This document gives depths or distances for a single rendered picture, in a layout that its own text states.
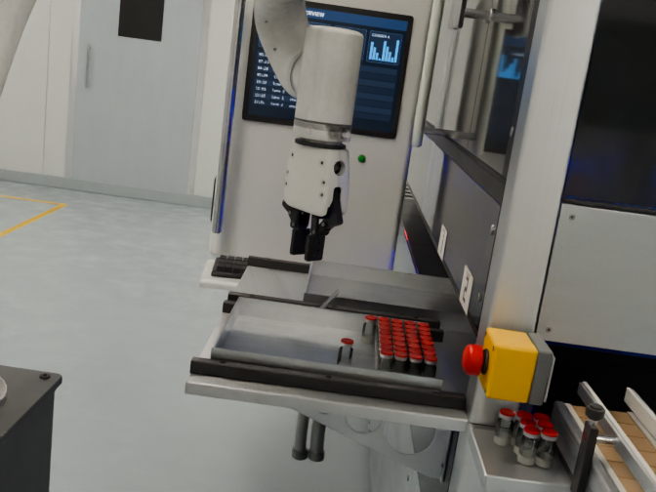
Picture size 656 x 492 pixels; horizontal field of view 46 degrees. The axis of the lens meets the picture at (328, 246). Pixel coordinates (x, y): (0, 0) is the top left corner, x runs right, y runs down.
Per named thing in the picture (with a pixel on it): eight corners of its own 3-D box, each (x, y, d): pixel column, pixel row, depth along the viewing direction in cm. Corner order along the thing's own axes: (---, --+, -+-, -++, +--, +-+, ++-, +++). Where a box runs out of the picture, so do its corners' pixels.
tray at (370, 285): (461, 295, 172) (464, 280, 172) (479, 334, 147) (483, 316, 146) (309, 274, 172) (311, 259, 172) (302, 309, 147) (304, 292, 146)
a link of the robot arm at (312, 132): (365, 127, 112) (362, 147, 113) (325, 118, 119) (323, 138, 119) (322, 124, 107) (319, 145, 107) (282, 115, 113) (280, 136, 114)
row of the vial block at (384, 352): (386, 343, 135) (389, 317, 134) (389, 383, 118) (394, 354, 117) (373, 341, 135) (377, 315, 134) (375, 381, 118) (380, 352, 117)
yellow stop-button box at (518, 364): (530, 384, 104) (540, 333, 102) (543, 406, 97) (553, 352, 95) (473, 376, 104) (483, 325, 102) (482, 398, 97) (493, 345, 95)
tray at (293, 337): (425, 341, 139) (428, 322, 138) (438, 402, 114) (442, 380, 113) (236, 314, 139) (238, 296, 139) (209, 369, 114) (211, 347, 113)
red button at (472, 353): (486, 370, 102) (492, 342, 101) (492, 383, 98) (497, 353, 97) (458, 366, 102) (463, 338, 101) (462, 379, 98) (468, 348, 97)
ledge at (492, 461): (567, 452, 107) (569, 440, 107) (595, 504, 95) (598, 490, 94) (467, 438, 108) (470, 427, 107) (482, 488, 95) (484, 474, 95)
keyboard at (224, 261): (368, 278, 204) (369, 269, 204) (374, 294, 191) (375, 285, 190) (215, 262, 201) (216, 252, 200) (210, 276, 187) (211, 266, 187)
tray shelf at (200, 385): (457, 297, 178) (458, 289, 177) (520, 439, 110) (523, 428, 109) (249, 268, 178) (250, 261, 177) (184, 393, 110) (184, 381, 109)
